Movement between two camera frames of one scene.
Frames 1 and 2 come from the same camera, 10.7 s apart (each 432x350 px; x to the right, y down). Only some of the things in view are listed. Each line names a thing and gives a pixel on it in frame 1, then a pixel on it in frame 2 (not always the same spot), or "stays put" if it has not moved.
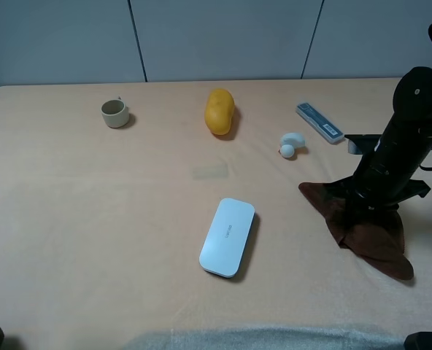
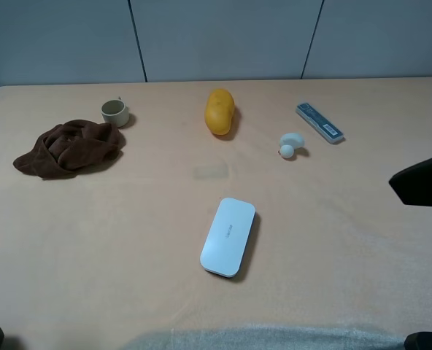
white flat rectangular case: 227,237 stays put
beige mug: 115,113 stays put
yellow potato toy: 219,110 stays put
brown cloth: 376,234 to 71,147
